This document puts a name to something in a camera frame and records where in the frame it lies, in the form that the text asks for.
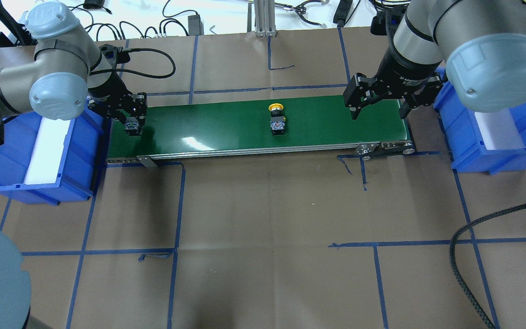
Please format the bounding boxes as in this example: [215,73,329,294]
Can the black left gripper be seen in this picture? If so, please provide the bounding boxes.
[88,88,147,125]

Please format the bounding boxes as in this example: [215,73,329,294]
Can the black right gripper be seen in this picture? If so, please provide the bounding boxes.
[343,50,443,120]

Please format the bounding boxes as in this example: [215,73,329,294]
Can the yellow push button switch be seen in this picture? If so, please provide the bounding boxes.
[268,103,286,136]

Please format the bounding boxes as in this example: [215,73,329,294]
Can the red push button switch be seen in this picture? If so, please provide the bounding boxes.
[123,117,144,137]

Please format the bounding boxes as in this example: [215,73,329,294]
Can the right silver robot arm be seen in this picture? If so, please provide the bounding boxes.
[343,0,526,120]

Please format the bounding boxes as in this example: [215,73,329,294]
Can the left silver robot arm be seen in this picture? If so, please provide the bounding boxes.
[0,1,147,145]

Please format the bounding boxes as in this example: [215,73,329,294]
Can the white foam pad left bin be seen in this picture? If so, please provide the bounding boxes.
[23,118,71,185]

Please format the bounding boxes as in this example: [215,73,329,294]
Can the white foam pad bin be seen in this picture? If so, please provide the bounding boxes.
[474,109,525,150]
[23,118,71,185]

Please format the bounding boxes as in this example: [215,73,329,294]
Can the black power adapter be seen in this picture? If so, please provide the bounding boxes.
[187,13,204,36]

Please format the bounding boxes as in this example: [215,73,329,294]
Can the white foam pad right bin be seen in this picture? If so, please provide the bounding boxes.
[474,109,525,150]

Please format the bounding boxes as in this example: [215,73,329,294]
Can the green conveyor belt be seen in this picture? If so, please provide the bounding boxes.
[107,96,417,166]

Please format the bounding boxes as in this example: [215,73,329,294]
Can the blue left plastic bin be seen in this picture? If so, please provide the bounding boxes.
[0,110,104,206]

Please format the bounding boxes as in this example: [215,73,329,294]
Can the blue plastic bin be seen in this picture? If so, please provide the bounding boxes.
[433,82,526,175]
[0,110,104,206]

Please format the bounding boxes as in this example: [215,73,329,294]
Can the blue right plastic bin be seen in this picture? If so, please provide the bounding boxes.
[433,82,526,175]

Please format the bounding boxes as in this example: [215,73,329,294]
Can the aluminium frame post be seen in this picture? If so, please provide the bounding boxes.
[253,0,277,37]

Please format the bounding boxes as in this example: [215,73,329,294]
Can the black braided cable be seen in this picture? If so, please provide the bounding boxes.
[448,196,526,329]

